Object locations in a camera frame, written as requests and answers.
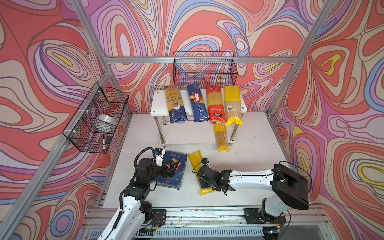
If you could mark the red spaghetti bag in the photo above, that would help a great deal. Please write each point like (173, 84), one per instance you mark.
(215, 105)

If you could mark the black wire basket left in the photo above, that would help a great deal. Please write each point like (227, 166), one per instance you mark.
(81, 132)

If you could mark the blue Barilla spaghetti box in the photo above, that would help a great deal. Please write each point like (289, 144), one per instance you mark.
(199, 109)

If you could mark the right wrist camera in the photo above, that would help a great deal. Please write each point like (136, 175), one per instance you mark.
(205, 162)

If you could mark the black wire basket back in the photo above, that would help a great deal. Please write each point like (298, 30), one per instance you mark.
(203, 68)

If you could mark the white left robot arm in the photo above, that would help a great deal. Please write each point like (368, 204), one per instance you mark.
(135, 214)

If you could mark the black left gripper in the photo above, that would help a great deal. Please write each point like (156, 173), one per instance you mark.
(170, 171)

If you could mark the yellow Pastatime spaghetti bag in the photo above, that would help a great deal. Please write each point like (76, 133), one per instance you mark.
(195, 159)
(221, 137)

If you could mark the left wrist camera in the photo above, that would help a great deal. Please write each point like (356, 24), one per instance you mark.
(159, 153)

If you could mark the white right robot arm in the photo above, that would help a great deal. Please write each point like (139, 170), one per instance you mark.
(289, 188)

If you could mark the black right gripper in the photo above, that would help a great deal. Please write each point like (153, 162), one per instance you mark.
(202, 183)

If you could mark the black wire basket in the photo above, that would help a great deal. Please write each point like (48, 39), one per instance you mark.
(203, 68)
(81, 132)

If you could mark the dark blue spaghetti bag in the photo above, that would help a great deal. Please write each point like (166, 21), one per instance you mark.
(176, 108)

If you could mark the blue Barilla rigatoni box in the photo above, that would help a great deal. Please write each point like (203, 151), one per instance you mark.
(176, 181)

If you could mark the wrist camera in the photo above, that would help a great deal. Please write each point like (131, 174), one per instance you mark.
(205, 162)
(159, 153)

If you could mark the silver tape roll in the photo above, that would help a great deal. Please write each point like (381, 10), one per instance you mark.
(105, 124)

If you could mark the black marker pen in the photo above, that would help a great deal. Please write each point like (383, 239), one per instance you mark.
(103, 143)

